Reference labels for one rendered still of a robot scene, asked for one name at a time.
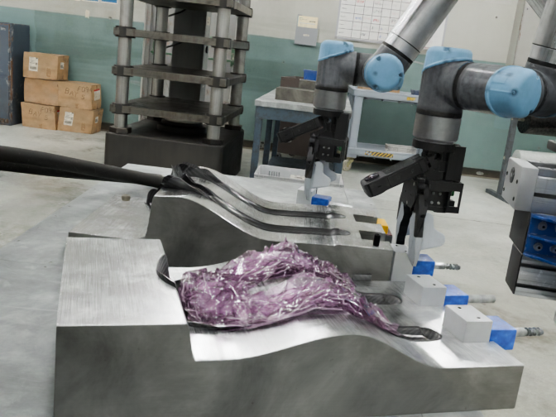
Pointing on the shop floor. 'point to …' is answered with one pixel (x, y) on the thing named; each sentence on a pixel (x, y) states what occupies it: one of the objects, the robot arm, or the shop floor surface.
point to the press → (181, 88)
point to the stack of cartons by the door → (58, 96)
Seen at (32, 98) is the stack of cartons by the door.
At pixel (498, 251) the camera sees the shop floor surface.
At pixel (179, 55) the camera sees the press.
